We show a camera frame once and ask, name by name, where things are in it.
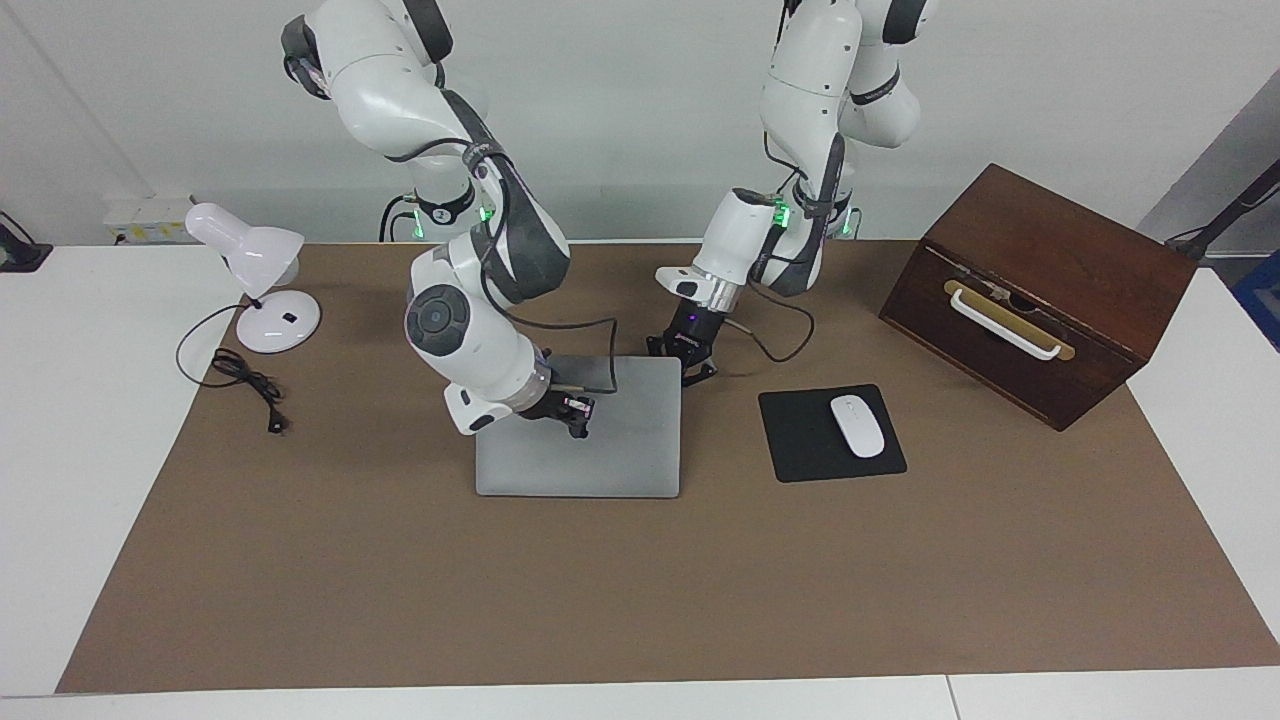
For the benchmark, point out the dark wooden box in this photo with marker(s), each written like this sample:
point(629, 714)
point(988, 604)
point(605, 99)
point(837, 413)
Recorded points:
point(1080, 270)

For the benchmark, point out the grey aluminium laptop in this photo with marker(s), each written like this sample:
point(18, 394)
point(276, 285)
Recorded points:
point(600, 460)

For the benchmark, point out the black mouse pad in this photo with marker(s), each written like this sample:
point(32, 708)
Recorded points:
point(800, 440)

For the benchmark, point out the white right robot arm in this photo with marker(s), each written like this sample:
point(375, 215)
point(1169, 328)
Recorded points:
point(470, 330)

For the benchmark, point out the black stand pole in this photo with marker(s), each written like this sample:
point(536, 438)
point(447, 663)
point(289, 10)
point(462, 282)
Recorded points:
point(1240, 200)

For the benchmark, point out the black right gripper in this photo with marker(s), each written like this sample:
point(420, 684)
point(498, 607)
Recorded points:
point(540, 405)

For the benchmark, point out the black clamp mount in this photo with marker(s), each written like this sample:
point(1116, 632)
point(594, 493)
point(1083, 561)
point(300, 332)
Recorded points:
point(15, 255)

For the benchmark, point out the white desk lamp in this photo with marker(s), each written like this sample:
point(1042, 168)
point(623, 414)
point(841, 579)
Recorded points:
point(260, 250)

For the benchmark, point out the white power strip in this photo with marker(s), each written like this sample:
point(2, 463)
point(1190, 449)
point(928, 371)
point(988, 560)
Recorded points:
point(140, 218)

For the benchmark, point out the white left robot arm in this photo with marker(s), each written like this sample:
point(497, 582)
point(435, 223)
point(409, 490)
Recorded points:
point(740, 240)

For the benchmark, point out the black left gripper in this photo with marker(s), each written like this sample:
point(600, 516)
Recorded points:
point(690, 335)

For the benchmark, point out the brown table mat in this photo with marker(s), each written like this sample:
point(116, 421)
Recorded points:
point(600, 600)

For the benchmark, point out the white computer mouse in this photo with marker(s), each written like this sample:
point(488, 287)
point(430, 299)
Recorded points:
point(858, 428)

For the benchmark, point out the blue crate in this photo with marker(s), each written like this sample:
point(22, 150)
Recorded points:
point(1262, 290)

